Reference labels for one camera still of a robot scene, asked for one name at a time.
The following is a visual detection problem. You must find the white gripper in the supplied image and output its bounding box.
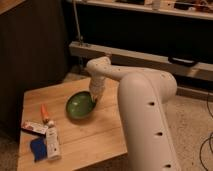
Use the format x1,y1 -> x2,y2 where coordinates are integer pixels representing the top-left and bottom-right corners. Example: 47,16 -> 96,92
89,77 -> 105,104

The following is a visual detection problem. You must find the green ceramic bowl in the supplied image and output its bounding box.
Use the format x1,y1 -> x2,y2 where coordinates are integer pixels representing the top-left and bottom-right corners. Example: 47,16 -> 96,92
66,91 -> 96,120

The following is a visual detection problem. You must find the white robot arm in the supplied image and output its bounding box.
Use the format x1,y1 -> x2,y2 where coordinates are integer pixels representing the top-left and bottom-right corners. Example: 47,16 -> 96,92
86,56 -> 182,171

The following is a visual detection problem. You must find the orange carrot toy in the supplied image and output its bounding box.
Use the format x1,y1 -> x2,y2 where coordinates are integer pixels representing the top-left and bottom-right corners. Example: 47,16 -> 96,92
41,104 -> 49,122

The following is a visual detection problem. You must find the red white packet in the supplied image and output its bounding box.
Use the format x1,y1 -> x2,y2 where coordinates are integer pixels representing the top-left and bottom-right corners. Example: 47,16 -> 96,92
21,121 -> 48,135

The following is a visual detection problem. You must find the white tube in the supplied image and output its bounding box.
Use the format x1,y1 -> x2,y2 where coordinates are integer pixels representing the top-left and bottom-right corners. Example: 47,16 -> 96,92
46,121 -> 61,160

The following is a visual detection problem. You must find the blue cloth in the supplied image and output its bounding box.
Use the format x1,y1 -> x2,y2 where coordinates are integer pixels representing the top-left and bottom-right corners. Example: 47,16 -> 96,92
30,137 -> 47,162

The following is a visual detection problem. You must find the metal rod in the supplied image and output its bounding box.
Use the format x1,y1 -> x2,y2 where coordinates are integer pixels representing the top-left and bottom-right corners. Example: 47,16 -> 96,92
73,0 -> 83,45

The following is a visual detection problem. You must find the white shelf board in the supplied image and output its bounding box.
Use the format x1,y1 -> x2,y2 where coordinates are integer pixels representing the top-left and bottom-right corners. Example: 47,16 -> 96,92
66,0 -> 213,21

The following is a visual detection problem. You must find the white drawer with black handle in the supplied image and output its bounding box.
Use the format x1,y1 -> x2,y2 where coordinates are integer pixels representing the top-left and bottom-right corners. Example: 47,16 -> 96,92
69,41 -> 213,81

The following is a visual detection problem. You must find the black cable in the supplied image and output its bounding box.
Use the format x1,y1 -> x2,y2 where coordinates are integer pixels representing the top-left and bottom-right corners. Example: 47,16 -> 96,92
199,94 -> 213,171

